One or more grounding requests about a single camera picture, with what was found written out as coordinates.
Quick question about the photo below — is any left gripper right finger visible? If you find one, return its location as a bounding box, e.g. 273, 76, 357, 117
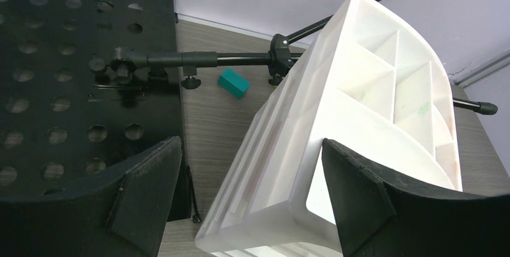
322, 138, 509, 256

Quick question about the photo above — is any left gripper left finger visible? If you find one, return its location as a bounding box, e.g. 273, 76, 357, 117
1, 137, 182, 256

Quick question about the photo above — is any white plastic drawer organizer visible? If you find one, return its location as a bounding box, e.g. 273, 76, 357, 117
195, 0, 462, 256

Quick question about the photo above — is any black music stand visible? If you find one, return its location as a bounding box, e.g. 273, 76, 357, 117
0, 0, 499, 224

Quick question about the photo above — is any teal block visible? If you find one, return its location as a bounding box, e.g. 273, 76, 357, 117
217, 68, 250, 99

